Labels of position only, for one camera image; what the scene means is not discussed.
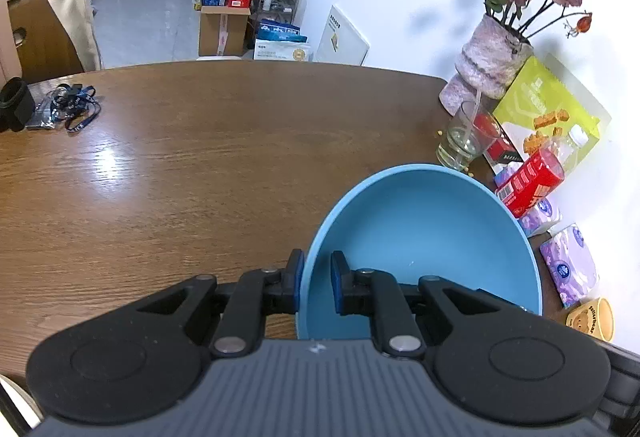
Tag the blue flat box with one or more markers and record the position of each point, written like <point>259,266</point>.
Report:
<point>277,31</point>

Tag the small purple tissue pack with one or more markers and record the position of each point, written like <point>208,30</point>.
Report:
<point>542,217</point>

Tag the mottled pink vase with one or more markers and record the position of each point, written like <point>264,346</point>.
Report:
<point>490,57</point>

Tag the clear straw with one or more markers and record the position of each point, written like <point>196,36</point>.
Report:
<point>472,117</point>

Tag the white wall panel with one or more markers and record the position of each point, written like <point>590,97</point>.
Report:
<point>340,37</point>

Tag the white box gold seal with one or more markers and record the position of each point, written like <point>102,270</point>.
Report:
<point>280,51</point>

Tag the red flat box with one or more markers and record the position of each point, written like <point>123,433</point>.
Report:
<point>500,149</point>

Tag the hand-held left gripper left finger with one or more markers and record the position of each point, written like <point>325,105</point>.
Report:
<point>299,277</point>

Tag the clear drinking glass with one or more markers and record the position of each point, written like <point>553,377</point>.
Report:
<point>462,147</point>

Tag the blue ribbed bowl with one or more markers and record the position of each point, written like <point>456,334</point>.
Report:
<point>425,242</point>

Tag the green snack box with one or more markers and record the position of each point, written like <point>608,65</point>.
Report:
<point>545,92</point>

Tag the water bottle red label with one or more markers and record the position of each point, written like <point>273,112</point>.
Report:
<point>530,182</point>

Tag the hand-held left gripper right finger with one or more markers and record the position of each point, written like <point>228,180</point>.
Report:
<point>338,284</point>

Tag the wooden chair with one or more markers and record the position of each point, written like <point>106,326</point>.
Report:
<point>35,42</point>

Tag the clear plastic card pouch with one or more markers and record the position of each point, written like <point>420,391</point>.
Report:
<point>42,117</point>

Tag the chair with beige cloth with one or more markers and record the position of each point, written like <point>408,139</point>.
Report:
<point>70,12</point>

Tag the black round case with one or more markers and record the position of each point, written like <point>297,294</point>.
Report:
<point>15,104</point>

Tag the yellow bear mug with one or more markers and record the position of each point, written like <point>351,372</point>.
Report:
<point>592,319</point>

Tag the large purple tissue pack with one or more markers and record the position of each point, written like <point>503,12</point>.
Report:
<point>570,267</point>

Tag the cardboard box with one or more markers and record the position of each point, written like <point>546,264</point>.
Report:
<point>220,32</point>

